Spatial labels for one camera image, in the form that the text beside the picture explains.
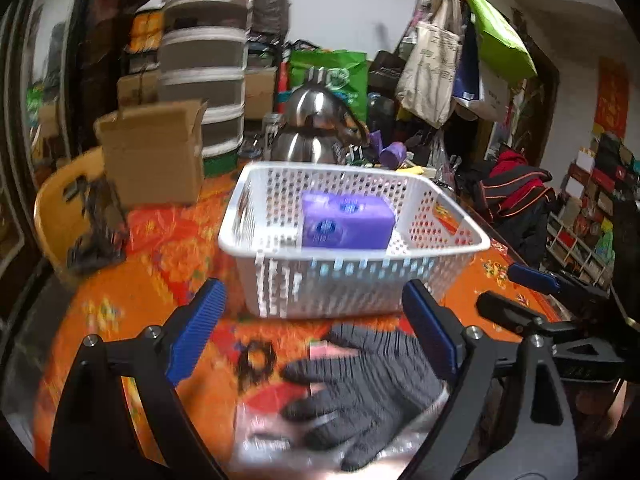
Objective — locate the white plastic basket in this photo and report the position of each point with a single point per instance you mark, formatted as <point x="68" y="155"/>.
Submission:
<point x="280" y="290"/>

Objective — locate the purple tissue pack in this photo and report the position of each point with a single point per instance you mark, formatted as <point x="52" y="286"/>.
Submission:
<point x="350" y="225"/>

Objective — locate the black and red jacket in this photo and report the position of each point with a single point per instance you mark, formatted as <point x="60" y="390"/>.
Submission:
<point x="520" y="185"/>

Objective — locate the clear plastic package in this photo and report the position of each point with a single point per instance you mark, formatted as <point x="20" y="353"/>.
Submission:
<point x="270" y="440"/>

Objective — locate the dark wooden mirrored cabinet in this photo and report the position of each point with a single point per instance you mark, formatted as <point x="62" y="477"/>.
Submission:
<point x="60" y="60"/>

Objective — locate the grey knit glove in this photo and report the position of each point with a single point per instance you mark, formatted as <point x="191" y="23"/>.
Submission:
<point x="370" y="385"/>

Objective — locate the shoe rack with boxes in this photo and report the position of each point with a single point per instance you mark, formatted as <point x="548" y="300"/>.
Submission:
<point x="585" y="200"/>

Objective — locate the navy blue bag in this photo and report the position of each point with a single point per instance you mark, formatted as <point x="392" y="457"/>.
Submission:
<point x="467" y="70"/>

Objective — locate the black phone holder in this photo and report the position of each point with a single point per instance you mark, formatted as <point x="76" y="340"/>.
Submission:
<point x="100" y="240"/>

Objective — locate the green shopping bag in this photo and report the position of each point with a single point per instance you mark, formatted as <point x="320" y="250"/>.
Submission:
<point x="345" y="75"/>

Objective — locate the grey plastic drawer tower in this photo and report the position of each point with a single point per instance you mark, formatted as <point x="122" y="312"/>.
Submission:
<point x="200" y="60"/>

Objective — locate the purple plastic scoop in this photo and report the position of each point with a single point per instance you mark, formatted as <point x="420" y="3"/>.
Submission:
<point x="392" y="152"/>

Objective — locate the red wall banner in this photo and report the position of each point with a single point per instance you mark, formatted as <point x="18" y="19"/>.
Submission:
<point x="611" y="100"/>

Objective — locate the yellow wooden chair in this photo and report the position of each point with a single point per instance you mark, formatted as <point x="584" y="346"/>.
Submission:
<point x="55" y="200"/>

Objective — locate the black plastic wrapped bundle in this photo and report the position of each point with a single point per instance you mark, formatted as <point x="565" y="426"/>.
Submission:
<point x="270" y="5"/>

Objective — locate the brown wooden door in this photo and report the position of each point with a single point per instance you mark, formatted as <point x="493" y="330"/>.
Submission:
<point x="542" y="90"/>

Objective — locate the beige canvas tote bag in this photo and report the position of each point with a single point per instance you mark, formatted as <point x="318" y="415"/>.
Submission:
<point x="427" y="75"/>

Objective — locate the red bottle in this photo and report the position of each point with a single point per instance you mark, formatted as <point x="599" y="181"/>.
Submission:
<point x="283" y="85"/>

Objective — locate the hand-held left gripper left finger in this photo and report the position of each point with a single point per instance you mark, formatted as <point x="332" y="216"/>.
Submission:
<point x="197" y="330"/>

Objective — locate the white tote bag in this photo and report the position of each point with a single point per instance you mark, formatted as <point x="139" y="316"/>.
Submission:
<point x="492" y="95"/>

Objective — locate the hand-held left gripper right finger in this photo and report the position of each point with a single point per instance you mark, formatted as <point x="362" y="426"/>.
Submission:
<point x="430" y="330"/>

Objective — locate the lime green bag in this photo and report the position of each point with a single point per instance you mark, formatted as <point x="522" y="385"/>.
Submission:
<point x="500" y="40"/>

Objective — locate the stainless steel kettle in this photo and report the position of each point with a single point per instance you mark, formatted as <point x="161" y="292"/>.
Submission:
<point x="310" y="110"/>

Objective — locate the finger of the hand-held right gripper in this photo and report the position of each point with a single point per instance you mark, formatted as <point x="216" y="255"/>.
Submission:
<point x="530" y="277"/>
<point x="505" y="310"/>

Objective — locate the open cardboard box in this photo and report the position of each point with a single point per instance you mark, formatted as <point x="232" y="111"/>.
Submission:
<point x="150" y="160"/>

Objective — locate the brown cardboard box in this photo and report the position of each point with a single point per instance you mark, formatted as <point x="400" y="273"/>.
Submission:
<point x="260" y="92"/>
<point x="137" y="90"/>

